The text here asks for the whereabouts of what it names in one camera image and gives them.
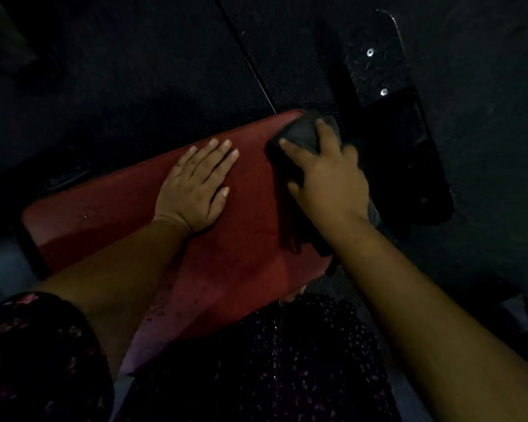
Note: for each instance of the person's left hand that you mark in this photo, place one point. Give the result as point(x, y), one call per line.
point(189, 195)

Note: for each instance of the person's right hand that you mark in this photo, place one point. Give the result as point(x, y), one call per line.
point(334, 184)

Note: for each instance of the dark grey cleaning cloth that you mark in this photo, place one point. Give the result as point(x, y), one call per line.
point(301, 131)

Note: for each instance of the person's left little finger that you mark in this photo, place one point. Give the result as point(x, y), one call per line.
point(185, 159)

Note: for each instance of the person's left forearm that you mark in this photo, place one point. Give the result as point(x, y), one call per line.
point(114, 276)

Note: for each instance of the person's right thumb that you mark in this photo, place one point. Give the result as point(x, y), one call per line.
point(297, 191)

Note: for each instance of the person's right middle finger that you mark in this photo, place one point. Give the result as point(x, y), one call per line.
point(328, 135)

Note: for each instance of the red padded seat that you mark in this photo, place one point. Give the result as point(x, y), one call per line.
point(246, 241)

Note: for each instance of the dark floral garment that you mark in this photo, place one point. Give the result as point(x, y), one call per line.
point(268, 369)

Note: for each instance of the person's left thumb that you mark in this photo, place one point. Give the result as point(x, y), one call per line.
point(219, 205)

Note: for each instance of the person's left middle finger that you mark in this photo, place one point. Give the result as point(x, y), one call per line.
point(215, 155)

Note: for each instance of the black metal tread plate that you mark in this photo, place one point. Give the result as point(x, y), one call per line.
point(391, 140)

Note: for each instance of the person's right forearm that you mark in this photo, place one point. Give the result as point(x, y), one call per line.
point(431, 329)

